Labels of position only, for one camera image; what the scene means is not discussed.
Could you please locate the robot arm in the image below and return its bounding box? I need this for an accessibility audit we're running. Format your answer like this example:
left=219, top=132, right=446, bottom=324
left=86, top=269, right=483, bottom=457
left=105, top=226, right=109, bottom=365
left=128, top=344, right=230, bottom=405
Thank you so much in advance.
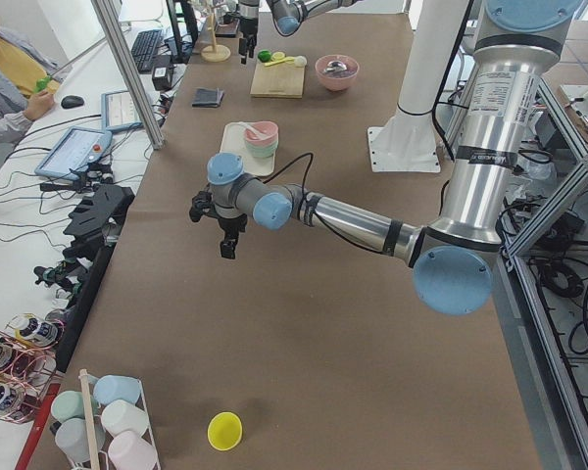
left=235, top=0, right=358, bottom=65
left=205, top=1, right=577, bottom=315

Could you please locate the green bowl stack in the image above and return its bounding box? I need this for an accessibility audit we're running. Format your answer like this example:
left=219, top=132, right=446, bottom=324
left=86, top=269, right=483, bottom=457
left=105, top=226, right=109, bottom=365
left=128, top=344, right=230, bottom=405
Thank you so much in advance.
left=244, top=140, right=278, bottom=159

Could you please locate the black computer mouse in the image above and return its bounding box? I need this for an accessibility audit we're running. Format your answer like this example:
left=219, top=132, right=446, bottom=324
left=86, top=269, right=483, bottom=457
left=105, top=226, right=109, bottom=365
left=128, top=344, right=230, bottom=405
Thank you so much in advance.
left=60, top=95, right=85, bottom=110

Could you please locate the black tool holder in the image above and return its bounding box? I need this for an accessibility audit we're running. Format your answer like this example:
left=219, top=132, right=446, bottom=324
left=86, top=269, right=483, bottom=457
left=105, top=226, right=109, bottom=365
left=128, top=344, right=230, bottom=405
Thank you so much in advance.
left=63, top=184, right=135, bottom=261

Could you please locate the cream rabbit tray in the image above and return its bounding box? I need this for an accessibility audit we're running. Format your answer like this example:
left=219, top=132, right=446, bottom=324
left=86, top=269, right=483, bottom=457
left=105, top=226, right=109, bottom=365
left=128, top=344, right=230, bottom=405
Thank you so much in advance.
left=220, top=122, right=275, bottom=176

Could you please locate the black keyboard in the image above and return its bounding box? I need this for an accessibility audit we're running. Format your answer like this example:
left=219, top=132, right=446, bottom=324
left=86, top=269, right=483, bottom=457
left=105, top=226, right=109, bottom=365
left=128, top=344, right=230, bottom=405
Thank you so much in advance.
left=130, top=29, right=163, bottom=73

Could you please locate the white steamed bun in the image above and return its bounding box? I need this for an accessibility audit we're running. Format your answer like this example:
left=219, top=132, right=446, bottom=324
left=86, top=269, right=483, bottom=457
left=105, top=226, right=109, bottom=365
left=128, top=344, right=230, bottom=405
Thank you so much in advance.
left=294, top=56, right=307, bottom=68

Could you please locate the small pink bowl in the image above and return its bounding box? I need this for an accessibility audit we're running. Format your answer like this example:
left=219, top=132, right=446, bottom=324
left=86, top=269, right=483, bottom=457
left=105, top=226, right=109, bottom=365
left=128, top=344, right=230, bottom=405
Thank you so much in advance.
left=243, top=120, right=278, bottom=145

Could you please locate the grey folded cloth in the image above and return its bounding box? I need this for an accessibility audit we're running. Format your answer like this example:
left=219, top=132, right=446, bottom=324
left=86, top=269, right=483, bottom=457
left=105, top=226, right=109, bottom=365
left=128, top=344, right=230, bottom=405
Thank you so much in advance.
left=191, top=87, right=224, bottom=108

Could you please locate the blue teach pendant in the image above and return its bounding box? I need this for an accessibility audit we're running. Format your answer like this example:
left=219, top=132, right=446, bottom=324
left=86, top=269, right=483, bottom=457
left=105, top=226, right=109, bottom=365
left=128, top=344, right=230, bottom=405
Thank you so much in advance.
left=34, top=126, right=113, bottom=180

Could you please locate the wooden mug tree stand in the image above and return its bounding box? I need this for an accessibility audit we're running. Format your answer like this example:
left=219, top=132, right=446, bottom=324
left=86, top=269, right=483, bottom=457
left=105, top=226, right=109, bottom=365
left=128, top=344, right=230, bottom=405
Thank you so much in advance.
left=195, top=0, right=230, bottom=63

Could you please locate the aluminium frame post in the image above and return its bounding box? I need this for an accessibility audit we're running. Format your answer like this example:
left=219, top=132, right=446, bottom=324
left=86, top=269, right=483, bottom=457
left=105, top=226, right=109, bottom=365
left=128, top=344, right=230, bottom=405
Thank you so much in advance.
left=91, top=0, right=165, bottom=150

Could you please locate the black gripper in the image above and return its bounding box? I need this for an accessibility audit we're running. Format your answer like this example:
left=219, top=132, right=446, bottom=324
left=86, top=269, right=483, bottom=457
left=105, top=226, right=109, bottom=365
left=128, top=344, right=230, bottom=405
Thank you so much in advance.
left=238, top=17, right=259, bottom=65
left=218, top=214, right=248, bottom=259

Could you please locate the yellow plastic cup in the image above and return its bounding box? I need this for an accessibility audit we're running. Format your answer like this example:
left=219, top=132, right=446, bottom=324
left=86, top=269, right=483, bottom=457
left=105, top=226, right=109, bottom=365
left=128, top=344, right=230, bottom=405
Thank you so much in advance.
left=207, top=411, right=243, bottom=451

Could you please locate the white ceramic spoon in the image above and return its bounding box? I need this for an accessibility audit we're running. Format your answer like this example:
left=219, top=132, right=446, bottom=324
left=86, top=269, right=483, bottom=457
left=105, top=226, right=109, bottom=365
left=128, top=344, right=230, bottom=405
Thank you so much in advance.
left=234, top=121, right=267, bottom=139

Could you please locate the pastel cup rack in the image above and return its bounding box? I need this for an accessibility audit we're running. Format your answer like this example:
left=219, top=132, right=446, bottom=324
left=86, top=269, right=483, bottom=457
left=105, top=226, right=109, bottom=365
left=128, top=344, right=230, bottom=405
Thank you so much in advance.
left=51, top=369, right=162, bottom=469

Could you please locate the person in grey jacket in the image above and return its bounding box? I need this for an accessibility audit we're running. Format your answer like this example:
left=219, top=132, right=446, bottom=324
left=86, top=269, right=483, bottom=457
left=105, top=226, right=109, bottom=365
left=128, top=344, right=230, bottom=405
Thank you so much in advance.
left=0, top=25, right=68, bottom=147

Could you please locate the bamboo cutting board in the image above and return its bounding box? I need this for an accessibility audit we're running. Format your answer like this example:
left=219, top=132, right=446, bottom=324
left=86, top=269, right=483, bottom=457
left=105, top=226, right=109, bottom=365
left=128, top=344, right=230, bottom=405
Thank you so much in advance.
left=250, top=63, right=306, bottom=99

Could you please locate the green lime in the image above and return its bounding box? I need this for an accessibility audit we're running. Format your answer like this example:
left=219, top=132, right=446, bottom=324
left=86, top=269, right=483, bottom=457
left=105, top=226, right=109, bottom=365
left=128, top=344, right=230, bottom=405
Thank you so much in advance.
left=257, top=50, right=272, bottom=63

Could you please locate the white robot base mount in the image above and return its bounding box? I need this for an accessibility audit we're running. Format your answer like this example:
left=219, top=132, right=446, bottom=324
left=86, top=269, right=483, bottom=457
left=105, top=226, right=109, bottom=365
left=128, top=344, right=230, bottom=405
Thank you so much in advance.
left=368, top=0, right=472, bottom=173

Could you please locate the yellow plastic knife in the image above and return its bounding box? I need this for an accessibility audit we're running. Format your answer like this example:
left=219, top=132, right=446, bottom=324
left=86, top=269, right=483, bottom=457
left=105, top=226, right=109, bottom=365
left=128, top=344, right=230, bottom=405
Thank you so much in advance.
left=264, top=56, right=297, bottom=67

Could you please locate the large pink ice bowl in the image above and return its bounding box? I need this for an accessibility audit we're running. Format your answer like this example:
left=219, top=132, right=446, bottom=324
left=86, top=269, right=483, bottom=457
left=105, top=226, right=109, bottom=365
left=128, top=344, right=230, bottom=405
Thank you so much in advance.
left=315, top=54, right=360, bottom=91

